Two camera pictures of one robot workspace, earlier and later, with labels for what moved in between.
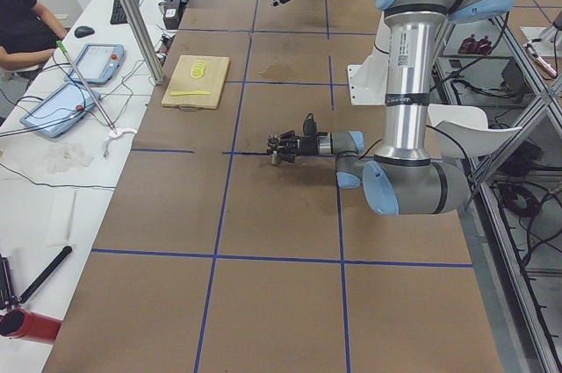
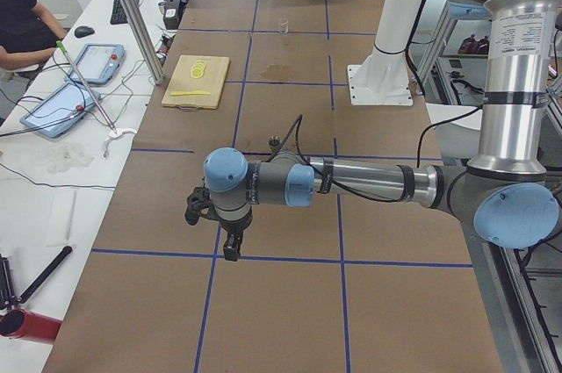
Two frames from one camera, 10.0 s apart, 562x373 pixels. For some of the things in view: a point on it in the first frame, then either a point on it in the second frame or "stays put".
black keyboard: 118,15 stays put
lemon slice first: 197,73 stays put
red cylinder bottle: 26,325 stays put
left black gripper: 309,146 → 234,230
